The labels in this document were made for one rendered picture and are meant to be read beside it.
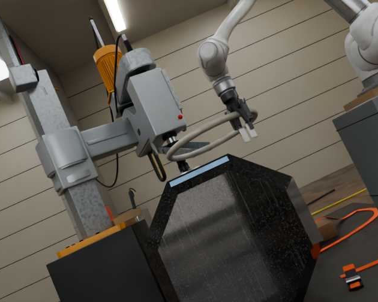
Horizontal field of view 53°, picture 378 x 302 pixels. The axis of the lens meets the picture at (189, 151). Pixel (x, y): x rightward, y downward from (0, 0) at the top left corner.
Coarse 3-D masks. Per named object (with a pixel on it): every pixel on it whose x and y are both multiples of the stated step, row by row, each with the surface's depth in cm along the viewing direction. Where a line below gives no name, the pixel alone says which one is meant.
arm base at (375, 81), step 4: (372, 76) 161; (376, 76) 160; (364, 80) 165; (368, 80) 163; (372, 80) 162; (376, 80) 160; (364, 84) 167; (368, 84) 164; (372, 84) 162; (376, 84) 159; (364, 88) 168; (368, 88) 164; (372, 88) 162; (364, 92) 167
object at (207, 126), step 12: (252, 108) 174; (216, 120) 161; (228, 120) 163; (252, 120) 189; (192, 132) 163; (180, 144) 167; (216, 144) 206; (168, 156) 178; (180, 156) 196; (192, 156) 203
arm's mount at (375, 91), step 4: (376, 88) 151; (368, 92) 154; (372, 92) 152; (376, 92) 151; (360, 96) 161; (364, 96) 158; (368, 96) 156; (372, 96) 153; (356, 100) 165; (360, 100) 163; (364, 100) 160; (348, 104) 173; (352, 104) 170; (356, 104) 167; (344, 108) 178; (348, 108) 175
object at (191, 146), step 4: (188, 144) 236; (192, 144) 230; (196, 144) 224; (200, 144) 217; (204, 144) 212; (208, 144) 207; (156, 148) 266; (160, 148) 256; (164, 148) 247; (168, 148) 239; (180, 148) 219; (184, 148) 246; (188, 148) 238; (192, 148) 233; (196, 148) 226; (152, 152) 265; (160, 152) 260; (164, 152) 250; (176, 152) 226; (180, 152) 220; (184, 152) 213; (188, 152) 207; (204, 152) 206
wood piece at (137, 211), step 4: (136, 208) 265; (128, 212) 264; (132, 212) 264; (136, 212) 264; (140, 212) 265; (120, 216) 263; (124, 216) 263; (128, 216) 263; (132, 216) 263; (116, 220) 262; (120, 220) 262; (124, 220) 263; (116, 224) 262
